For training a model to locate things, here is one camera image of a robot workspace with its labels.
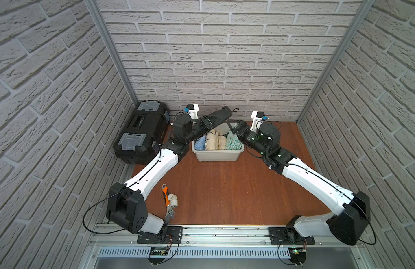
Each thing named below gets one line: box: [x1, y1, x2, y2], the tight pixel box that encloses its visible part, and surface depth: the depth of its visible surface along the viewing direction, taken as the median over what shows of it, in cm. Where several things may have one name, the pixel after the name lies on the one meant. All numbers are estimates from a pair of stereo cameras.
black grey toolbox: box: [113, 100, 170, 165], surface depth 92 cm
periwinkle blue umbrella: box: [194, 134, 207, 151], surface depth 93 cm
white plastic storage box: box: [191, 122, 245, 162], surface depth 96 cm
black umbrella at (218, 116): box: [207, 105, 239, 126], surface depth 74 cm
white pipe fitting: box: [167, 192, 179, 208], surface depth 83 cm
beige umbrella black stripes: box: [205, 128, 219, 151], surface depth 96 cm
